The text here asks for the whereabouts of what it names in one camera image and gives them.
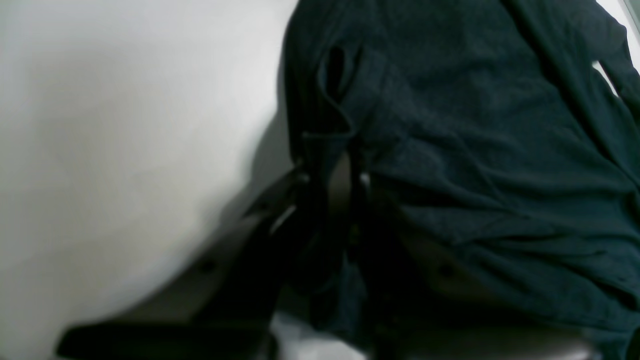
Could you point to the black t-shirt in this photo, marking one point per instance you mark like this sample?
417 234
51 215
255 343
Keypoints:
506 131

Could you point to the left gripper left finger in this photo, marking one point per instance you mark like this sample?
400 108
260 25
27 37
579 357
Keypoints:
221 305

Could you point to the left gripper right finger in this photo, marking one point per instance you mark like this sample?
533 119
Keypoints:
423 305

